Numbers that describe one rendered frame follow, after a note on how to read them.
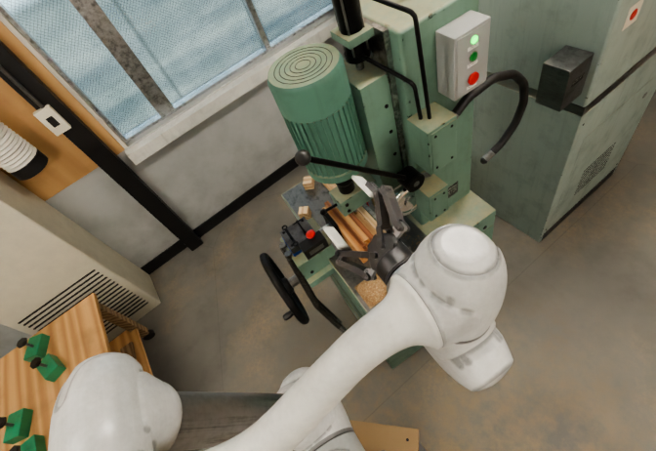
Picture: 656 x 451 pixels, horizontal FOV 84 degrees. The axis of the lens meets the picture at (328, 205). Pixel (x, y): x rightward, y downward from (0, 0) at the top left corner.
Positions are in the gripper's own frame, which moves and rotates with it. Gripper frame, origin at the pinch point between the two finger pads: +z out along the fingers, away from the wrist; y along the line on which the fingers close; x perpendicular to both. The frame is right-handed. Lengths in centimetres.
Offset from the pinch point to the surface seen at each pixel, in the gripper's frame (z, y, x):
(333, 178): 16.7, -2.4, -9.7
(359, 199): 20.3, -10.3, -27.9
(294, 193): 51, -30, -29
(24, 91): 143, -50, 52
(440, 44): 11.3, 36.8, -14.0
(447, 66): 9.2, 33.6, -17.5
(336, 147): 15.8, 6.3, -4.8
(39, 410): 60, -158, 37
